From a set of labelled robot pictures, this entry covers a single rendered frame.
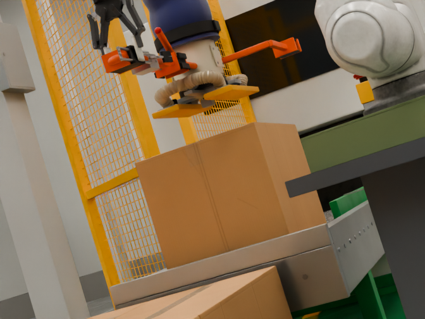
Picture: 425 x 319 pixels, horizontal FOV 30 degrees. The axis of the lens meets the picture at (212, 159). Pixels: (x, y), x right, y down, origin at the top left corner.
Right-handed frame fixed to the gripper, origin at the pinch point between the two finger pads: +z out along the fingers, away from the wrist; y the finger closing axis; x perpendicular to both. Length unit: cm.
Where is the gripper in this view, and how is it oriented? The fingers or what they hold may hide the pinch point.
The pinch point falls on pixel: (124, 57)
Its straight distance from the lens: 219.2
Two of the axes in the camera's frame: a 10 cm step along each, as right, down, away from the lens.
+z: 3.0, 9.5, -0.6
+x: -3.3, 0.5, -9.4
